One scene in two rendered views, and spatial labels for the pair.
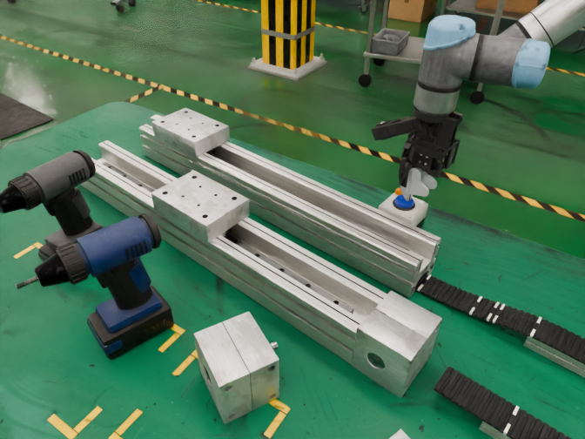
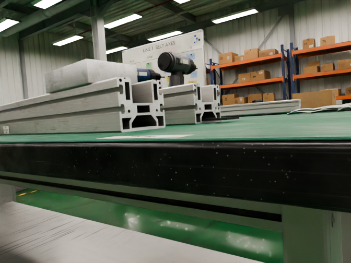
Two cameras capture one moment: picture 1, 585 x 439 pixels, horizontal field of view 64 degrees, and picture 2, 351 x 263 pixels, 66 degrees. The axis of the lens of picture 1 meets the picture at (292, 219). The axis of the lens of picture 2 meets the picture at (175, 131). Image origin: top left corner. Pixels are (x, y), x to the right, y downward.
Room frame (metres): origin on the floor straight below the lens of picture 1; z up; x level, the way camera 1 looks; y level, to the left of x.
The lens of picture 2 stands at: (1.59, 0.44, 0.80)
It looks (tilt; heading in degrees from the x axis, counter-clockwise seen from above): 3 degrees down; 182
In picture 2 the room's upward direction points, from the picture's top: 4 degrees counter-clockwise
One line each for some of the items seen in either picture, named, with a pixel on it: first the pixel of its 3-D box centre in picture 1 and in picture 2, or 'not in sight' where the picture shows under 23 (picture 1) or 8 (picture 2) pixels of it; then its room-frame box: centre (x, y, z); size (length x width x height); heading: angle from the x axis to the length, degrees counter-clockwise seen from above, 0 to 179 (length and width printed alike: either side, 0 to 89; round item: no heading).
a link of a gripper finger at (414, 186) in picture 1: (415, 188); not in sight; (0.79, -0.25, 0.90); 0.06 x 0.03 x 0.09; 51
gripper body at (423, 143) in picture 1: (431, 138); not in sight; (0.80, -0.26, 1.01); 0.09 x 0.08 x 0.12; 51
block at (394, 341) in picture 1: (399, 337); not in sight; (0.47, -0.17, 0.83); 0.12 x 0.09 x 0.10; 141
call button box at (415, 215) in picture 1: (400, 216); not in sight; (0.81, -0.23, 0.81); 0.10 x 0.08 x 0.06; 141
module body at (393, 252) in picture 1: (265, 189); (39, 117); (0.89, 0.06, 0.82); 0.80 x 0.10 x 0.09; 51
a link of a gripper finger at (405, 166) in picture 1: (407, 165); not in sight; (0.80, -0.23, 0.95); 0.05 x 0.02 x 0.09; 141
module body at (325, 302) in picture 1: (204, 228); (102, 114); (0.74, 0.18, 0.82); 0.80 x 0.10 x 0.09; 51
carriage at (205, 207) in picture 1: (201, 209); not in sight; (0.74, 0.18, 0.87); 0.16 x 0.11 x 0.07; 51
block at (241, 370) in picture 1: (245, 362); not in sight; (0.42, 0.07, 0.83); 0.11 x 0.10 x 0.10; 120
